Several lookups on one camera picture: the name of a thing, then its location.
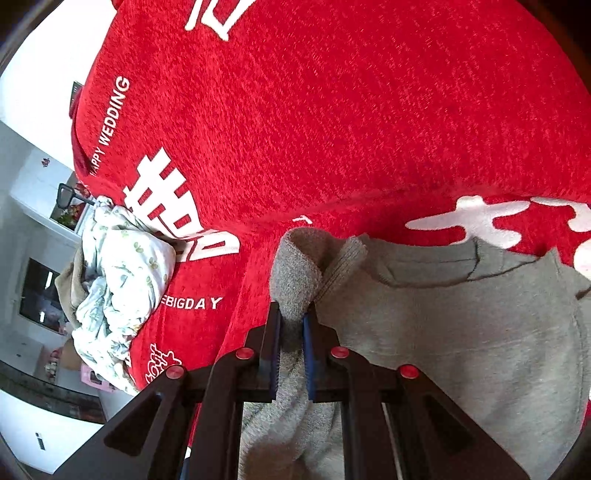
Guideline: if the dark screen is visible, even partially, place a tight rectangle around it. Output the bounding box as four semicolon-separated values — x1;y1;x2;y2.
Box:
17;257;64;331

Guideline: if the grey knit sweater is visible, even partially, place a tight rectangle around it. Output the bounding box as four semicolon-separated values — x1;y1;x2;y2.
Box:
239;228;591;480

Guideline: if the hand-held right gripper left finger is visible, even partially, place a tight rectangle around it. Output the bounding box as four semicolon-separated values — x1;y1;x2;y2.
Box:
52;301;282;480

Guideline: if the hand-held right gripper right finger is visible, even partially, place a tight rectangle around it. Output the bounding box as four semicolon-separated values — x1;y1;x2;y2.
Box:
302;302;531;480

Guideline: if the black chair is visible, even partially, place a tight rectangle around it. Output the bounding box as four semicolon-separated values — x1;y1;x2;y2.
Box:
57;182;100;206

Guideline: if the red printed blanket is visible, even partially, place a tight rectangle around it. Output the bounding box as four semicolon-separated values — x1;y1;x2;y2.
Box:
69;0;591;462

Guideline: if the black glossy countertop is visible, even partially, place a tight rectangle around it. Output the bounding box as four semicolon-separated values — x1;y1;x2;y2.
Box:
0;359;108;424

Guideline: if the tan cloth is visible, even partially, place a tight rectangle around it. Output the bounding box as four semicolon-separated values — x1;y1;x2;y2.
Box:
54;261;89;329

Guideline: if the light blue floral quilt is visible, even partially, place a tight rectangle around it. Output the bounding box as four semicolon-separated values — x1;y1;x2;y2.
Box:
74;196;179;394

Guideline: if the pink box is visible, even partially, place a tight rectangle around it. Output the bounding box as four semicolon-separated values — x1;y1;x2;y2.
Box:
80;364;117;393

